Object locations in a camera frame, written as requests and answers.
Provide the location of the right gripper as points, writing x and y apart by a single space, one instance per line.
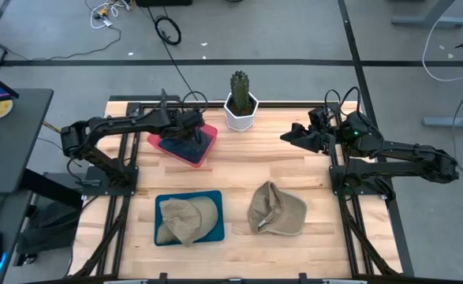
327 140

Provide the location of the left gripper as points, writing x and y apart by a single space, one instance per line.
180 125

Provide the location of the blue denim cap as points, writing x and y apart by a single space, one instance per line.
180 152

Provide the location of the beige cap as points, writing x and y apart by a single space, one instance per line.
208 213
282 215
178 221

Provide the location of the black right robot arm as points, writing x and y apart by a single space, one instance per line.
404 152

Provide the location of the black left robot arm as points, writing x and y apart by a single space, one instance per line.
116 126

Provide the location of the white plant pot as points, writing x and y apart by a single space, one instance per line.
239 122

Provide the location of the pink plastic bin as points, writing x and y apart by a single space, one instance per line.
154 140

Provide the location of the green cactus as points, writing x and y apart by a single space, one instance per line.
240 88

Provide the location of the blue plastic bin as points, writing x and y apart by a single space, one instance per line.
219 232

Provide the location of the black box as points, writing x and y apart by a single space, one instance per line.
164 2

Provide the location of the grey desk foot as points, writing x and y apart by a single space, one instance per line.
428 19
452 121

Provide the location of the black bag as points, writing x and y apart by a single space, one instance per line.
45 232

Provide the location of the black desk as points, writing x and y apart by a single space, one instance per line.
10 142

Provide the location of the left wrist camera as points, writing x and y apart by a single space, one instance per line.
196 118

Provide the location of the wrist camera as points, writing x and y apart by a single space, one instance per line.
196 118
318 117

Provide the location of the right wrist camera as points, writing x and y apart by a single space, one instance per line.
318 117

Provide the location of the black aluminium table frame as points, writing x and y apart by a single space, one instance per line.
345 236

